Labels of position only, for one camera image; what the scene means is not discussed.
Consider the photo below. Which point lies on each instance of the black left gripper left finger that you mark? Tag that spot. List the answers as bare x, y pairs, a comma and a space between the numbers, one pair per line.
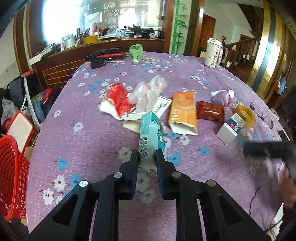
90, 210

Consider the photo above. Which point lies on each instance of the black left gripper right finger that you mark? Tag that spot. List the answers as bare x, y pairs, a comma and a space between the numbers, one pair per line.
205, 211

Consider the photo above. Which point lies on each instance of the yellow plastic lid cup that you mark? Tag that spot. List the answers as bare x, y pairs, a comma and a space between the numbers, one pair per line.
247, 115

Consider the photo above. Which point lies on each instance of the white blue medicine box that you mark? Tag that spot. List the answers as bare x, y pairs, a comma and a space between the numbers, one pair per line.
230, 129

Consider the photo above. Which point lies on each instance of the teal tissue packet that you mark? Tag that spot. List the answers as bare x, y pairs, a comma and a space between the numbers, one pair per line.
151, 139

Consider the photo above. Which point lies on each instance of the clear plastic bag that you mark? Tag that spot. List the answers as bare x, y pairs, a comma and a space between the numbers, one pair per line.
146, 94

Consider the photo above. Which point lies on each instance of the operator right hand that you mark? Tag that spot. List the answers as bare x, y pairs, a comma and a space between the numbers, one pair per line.
288, 190

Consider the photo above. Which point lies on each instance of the purple floral tablecloth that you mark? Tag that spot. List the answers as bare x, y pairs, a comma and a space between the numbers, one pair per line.
79, 142

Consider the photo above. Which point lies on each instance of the red plastic basket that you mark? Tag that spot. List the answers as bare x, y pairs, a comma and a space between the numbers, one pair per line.
14, 173

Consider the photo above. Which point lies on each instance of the crumpled purple wrapper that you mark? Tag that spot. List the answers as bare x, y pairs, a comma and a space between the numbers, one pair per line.
222, 97

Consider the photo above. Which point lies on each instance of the dark red snack wrapper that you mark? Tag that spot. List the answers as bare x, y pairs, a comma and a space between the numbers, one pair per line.
210, 111

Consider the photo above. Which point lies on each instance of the wooden stair railing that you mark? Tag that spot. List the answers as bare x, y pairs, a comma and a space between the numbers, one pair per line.
240, 56

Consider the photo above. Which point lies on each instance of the orange carton box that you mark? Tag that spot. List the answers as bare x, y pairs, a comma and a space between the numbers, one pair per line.
183, 114

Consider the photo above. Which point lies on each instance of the red white lidded box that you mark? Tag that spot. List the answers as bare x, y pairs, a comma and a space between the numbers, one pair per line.
21, 129

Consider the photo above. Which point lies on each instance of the white cartoon paper cup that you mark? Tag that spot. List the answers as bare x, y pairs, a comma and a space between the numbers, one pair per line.
214, 52

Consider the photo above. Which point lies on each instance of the red white snack bag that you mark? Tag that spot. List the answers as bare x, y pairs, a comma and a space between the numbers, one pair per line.
116, 102

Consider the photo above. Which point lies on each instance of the black pouch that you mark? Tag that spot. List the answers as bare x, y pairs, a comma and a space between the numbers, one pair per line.
97, 63

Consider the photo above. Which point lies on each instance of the black red umbrella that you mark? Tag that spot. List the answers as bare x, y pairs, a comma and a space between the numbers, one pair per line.
106, 53

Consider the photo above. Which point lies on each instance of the green cloth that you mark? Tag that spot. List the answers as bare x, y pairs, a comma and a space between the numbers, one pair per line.
136, 52

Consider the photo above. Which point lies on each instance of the black bag with rope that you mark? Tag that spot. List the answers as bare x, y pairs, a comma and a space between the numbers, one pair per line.
22, 89

